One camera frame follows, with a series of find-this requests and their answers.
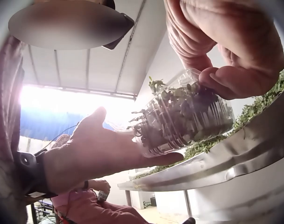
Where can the black plastic crate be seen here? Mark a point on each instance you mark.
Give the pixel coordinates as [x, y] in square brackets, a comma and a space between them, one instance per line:
[42, 213]

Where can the blue tarp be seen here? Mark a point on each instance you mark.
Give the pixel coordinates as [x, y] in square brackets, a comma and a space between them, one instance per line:
[46, 123]

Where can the green sprouts in container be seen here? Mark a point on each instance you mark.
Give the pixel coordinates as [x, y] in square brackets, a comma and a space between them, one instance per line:
[174, 116]

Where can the person's left thumb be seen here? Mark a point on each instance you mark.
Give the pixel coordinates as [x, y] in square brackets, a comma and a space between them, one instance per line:
[93, 119]

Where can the person's body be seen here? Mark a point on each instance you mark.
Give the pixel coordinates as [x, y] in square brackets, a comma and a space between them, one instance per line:
[4, 105]

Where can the person's right hand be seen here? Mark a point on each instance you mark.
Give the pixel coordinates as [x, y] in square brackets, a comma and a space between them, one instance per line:
[237, 35]

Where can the black wrist band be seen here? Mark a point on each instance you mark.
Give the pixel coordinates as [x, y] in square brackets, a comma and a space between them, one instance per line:
[30, 163]

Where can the person's right thumb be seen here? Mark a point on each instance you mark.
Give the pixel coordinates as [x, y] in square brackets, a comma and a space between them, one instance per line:
[186, 44]

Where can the clear plastic container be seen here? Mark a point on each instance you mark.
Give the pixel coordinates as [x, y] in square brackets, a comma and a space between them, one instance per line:
[202, 126]

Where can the person's left hand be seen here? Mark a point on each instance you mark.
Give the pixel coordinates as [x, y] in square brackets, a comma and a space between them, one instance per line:
[90, 154]

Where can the metal table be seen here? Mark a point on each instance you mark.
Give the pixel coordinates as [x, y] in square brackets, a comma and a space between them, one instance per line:
[226, 163]

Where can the person's right fingers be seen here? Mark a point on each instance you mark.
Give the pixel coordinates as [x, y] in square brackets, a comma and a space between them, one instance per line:
[240, 81]

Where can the person's left fingers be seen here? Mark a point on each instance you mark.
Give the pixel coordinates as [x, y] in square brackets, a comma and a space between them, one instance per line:
[160, 159]

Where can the pile of green sprouts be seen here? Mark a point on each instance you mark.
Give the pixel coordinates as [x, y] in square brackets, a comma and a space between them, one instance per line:
[261, 107]

